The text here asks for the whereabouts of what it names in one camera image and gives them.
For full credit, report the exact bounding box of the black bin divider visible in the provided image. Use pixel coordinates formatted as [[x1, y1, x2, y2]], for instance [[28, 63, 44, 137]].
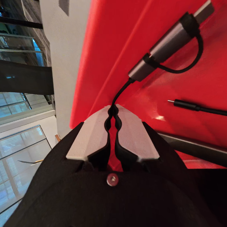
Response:
[[156, 132, 227, 168]]

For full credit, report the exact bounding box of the black cable with grey plug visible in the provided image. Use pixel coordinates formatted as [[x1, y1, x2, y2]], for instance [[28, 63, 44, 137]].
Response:
[[111, 0, 216, 111]]

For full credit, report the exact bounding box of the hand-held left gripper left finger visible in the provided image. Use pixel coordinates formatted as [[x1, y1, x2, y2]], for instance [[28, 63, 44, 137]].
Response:
[[66, 105, 112, 171]]

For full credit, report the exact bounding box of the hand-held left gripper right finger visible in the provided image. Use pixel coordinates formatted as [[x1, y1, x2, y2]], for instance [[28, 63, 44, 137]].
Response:
[[114, 104, 160, 171]]

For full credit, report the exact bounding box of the black high-back chair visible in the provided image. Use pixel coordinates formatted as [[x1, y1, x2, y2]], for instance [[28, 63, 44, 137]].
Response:
[[0, 59, 54, 95]]

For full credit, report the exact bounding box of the red plastic bin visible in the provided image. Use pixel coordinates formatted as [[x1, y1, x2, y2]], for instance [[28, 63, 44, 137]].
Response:
[[69, 0, 227, 171]]

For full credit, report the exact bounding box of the thin black cable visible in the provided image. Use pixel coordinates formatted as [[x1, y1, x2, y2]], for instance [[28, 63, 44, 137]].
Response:
[[168, 99, 227, 116]]

